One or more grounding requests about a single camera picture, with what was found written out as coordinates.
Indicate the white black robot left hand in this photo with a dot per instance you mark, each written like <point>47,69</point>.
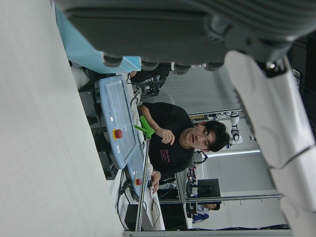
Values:
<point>153,32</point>

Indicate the grey robot control box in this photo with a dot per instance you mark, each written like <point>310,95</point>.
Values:
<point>89,106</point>

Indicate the person in blue white shirt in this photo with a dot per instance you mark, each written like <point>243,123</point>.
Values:
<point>202,217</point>

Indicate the small grey teach pendant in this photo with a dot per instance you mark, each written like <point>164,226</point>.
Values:
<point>134,172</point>

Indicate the aluminium profile pole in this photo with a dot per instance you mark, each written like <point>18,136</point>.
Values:
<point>209,233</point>

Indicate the person in black shirt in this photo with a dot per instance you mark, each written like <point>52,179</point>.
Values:
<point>170,153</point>

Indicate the large grey teach pendant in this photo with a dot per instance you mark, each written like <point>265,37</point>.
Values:
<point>118,106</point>

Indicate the green plastic clamp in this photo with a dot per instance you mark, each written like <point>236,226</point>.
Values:
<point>145,127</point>

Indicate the white humanoid robot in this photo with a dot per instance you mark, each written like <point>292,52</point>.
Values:
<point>235,135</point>

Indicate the person right forearm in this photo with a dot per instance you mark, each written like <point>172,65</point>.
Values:
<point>166,135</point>

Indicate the light blue plastic box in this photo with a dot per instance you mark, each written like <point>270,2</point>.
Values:
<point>79,47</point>

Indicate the person left forearm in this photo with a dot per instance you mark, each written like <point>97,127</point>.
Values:
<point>155,177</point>

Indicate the small black office monitor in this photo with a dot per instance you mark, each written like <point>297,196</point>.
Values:
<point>208,187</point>

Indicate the metal claw grabber tool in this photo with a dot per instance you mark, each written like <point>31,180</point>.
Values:
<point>145,160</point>

